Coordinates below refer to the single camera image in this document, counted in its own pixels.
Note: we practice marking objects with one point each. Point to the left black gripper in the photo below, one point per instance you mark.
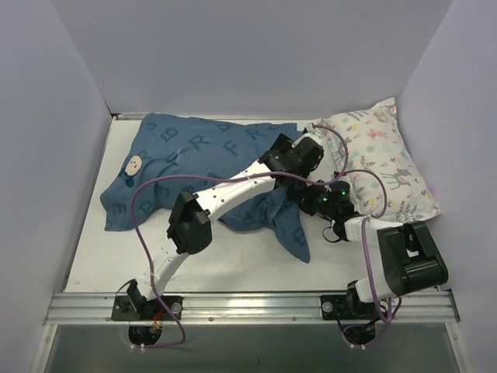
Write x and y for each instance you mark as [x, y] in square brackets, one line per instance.
[301, 160]

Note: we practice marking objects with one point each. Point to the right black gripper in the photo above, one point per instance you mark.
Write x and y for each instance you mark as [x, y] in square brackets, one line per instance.
[316, 203]

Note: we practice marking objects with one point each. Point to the blue letter print pillowcase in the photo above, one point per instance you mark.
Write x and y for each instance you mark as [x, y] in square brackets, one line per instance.
[170, 154]

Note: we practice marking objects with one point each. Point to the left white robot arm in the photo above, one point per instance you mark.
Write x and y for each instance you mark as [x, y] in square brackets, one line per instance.
[192, 216]

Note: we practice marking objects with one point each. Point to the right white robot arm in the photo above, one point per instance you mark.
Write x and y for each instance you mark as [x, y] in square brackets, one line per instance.
[401, 258]

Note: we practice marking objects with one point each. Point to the white floral deer pillow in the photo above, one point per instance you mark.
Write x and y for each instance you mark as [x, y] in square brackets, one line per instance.
[384, 180]

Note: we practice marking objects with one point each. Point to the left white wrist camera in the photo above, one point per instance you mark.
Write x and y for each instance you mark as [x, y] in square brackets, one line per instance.
[315, 134]

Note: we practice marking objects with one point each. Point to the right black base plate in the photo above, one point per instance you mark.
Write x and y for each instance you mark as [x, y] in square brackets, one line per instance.
[345, 307]

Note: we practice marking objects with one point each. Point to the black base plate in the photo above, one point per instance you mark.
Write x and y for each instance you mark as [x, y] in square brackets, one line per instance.
[123, 309]
[345, 307]

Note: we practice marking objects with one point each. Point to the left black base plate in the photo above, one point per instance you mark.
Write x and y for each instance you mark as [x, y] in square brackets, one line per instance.
[123, 309]

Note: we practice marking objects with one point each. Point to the aluminium front rail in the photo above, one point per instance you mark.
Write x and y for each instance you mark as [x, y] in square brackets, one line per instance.
[221, 308]

